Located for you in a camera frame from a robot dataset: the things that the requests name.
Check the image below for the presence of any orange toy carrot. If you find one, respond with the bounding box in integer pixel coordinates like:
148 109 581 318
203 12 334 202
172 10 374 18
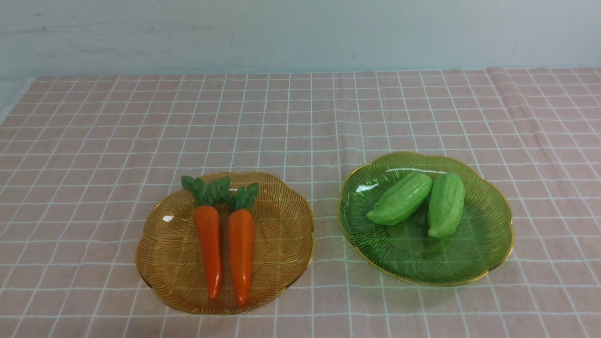
225 183 260 307
181 176 231 300

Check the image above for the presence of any green toy gourd bottom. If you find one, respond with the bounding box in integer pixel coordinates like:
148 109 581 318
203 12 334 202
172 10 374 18
366 172 433 225

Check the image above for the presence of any green toy gourd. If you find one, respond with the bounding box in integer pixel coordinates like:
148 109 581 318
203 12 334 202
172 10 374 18
366 172 433 225
428 173 465 239

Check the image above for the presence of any amber glass plate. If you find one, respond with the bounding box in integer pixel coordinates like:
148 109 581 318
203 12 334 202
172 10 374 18
136 171 314 316

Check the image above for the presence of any green glass plate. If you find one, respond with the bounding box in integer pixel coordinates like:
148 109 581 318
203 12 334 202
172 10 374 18
337 151 515 286

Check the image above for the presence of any pink checkered tablecloth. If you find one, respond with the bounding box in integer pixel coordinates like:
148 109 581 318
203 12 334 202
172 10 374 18
0 67 600 338

